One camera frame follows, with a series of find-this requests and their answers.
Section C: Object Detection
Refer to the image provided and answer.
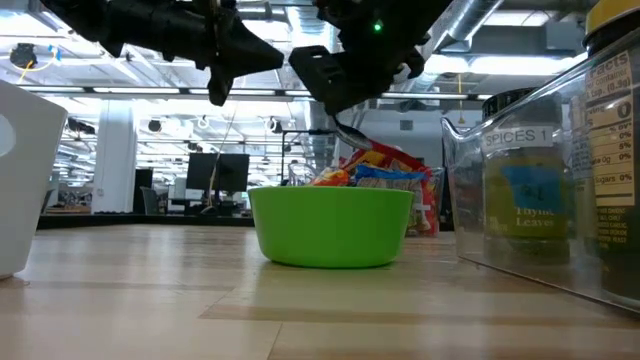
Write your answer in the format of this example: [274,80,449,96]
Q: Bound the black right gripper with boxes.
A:
[288,0,454,116]

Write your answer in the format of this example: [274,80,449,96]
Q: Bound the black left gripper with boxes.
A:
[99,0,285,107]

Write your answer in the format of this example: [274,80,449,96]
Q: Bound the dark metal spoon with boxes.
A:
[332,115,375,151]

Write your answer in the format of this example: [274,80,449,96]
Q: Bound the blue noodle packet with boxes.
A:
[353,163,430,207]

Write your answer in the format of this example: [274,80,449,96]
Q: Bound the black lid spice jar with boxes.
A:
[481,87,572,266]

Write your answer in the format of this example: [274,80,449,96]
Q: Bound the yellow lid seasoning jar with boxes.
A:
[582,0,640,301]

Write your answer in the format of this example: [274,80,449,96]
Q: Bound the ceiling light strip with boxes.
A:
[19,85,494,103]

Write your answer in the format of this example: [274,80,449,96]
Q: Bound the black metal rack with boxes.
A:
[279,128,357,187]

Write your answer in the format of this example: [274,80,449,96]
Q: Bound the black computer monitor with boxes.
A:
[185,152,251,194]

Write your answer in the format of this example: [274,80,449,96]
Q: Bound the short clear plastic bin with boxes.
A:
[287,162,447,238]

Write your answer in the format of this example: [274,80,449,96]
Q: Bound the white square pillar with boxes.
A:
[92,99,139,215]

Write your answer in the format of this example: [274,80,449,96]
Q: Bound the dark office chair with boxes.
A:
[139,185,161,216]

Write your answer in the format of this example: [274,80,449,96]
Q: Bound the green plastic bowl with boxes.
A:
[248,185,415,270]

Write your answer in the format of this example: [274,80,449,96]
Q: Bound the long clear plastic bin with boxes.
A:
[440,27,640,314]

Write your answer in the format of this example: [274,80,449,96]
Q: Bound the white plastic bin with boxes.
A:
[0,79,69,280]

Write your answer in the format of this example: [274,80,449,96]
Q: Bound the yellow hanging cord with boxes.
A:
[456,73,466,125]

